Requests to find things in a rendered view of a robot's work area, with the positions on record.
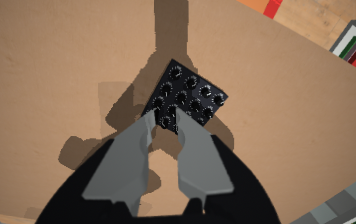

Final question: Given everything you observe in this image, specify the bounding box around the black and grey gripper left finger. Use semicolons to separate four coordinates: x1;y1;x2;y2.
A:
35;108;159;224

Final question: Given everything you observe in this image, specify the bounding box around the black knob box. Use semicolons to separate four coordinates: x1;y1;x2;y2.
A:
141;59;229;135

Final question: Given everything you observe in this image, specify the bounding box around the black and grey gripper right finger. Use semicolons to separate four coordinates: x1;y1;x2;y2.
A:
174;107;281;224

